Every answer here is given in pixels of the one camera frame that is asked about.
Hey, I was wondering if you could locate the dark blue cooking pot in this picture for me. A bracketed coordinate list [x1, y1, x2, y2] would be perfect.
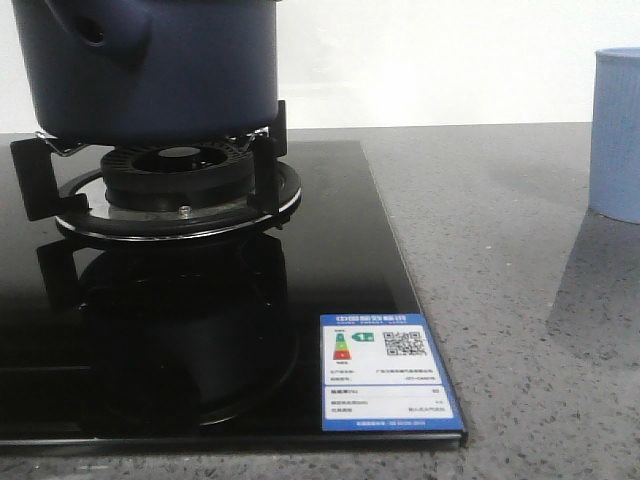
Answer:
[13, 1, 278, 145]

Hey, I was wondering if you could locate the light blue ribbed cup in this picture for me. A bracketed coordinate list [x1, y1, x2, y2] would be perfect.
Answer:
[589, 47, 639, 224]

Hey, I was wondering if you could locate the blue energy efficiency label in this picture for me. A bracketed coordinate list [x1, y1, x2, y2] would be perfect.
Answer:
[320, 313, 464, 433]

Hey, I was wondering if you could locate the right black pan support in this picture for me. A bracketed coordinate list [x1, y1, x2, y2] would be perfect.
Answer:
[10, 101, 302, 243]

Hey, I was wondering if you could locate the black glass gas stove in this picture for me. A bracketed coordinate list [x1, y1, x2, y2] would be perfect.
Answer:
[1, 138, 468, 450]

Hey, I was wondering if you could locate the right black gas burner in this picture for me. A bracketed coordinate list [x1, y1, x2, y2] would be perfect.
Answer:
[101, 141, 254, 212]

